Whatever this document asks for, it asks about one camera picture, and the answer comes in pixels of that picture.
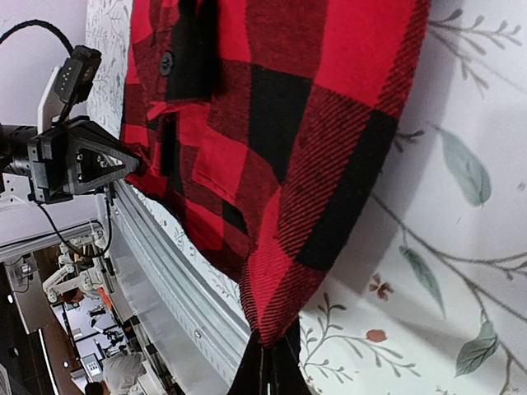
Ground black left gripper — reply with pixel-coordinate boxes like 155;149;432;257
26;117;141;204

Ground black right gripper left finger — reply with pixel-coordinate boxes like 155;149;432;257
227;331;268;395

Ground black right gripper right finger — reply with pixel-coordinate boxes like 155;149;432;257
269;318;312;395

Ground red black plaid shirt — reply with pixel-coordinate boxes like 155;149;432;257
121;1;431;347

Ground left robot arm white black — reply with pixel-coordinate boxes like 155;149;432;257
1;116;140;204

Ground person in grey shirt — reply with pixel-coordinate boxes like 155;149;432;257
84;352;146;395

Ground floral patterned table cloth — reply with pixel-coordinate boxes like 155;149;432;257
84;0;527;395

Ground aluminium front rail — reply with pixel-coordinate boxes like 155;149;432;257
110;182;250;394

